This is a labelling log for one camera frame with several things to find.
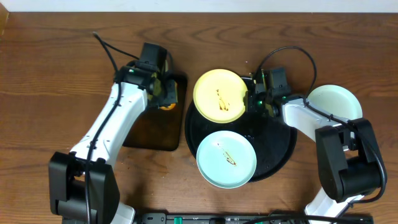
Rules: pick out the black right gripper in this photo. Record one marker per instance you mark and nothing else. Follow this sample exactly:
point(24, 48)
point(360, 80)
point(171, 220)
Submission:
point(248, 101)

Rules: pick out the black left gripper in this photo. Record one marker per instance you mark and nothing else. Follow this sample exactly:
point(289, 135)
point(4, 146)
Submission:
point(170, 94)

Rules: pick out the yellow plate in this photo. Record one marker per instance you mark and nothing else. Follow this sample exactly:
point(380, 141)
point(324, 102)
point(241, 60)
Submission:
point(218, 95)

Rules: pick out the orange green sponge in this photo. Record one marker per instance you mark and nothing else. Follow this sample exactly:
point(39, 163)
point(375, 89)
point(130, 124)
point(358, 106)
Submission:
point(168, 106)

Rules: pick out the light blue plate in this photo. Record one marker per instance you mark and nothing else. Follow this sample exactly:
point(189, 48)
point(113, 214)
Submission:
point(226, 159)

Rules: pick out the mint green plate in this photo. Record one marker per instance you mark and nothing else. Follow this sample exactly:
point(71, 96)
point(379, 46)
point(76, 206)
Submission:
point(337, 101)

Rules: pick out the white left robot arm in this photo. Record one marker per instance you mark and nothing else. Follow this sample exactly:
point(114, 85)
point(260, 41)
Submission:
point(82, 184)

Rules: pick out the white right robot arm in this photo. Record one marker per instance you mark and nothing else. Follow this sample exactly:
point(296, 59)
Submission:
point(350, 166)

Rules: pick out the round black tray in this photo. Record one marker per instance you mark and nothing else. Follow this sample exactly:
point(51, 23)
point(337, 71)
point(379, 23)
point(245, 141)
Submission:
point(272, 141)

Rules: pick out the rectangular brown tray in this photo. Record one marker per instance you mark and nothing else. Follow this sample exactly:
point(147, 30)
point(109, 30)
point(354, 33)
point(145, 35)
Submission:
point(160, 129)

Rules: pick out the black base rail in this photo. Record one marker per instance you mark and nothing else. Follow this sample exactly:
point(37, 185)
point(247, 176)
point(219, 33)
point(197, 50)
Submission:
point(162, 218)

